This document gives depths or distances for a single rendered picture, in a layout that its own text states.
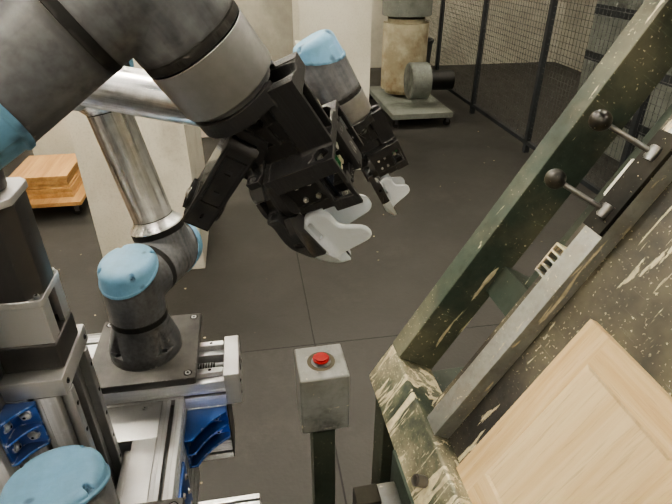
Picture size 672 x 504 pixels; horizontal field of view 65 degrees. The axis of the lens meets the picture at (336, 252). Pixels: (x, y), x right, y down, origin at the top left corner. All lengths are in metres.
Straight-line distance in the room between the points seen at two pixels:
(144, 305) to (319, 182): 0.76
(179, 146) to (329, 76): 2.30
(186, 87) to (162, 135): 2.77
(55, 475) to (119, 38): 0.55
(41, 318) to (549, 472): 0.84
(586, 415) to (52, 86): 0.88
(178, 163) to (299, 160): 2.78
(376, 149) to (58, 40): 0.69
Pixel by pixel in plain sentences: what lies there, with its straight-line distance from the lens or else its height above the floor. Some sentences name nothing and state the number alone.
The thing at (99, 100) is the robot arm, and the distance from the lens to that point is 0.95.
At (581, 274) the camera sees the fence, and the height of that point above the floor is 1.28.
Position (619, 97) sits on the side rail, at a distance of 1.26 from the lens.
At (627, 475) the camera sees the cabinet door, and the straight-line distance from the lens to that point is 0.94.
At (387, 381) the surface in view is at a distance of 1.37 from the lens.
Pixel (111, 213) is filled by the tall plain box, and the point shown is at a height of 0.43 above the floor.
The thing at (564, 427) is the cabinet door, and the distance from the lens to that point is 1.02.
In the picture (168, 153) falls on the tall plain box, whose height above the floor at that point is 0.78.
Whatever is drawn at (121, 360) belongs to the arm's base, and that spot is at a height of 1.06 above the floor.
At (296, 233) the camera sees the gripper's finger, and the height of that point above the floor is 1.60.
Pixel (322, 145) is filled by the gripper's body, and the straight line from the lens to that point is 0.40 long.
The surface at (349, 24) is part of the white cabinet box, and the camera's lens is 4.56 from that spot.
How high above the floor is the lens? 1.81
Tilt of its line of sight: 31 degrees down
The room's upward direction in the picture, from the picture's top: straight up
